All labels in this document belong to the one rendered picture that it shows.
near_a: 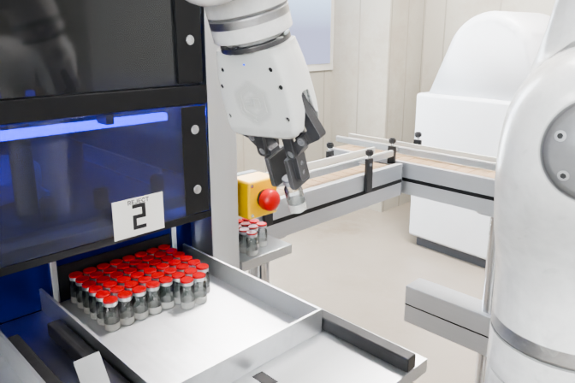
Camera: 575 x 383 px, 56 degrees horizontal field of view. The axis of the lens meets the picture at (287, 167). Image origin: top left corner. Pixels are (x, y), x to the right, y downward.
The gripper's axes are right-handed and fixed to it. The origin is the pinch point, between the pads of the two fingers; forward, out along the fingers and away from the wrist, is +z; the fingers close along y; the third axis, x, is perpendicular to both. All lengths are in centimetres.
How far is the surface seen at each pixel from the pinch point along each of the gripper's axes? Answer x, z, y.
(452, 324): 65, 89, -14
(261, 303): 1.1, 26.6, -13.5
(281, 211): 32, 33, -35
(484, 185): 75, 47, -5
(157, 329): -12.8, 21.9, -20.1
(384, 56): 280, 83, -146
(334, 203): 48, 41, -33
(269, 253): 17.1, 31.6, -25.9
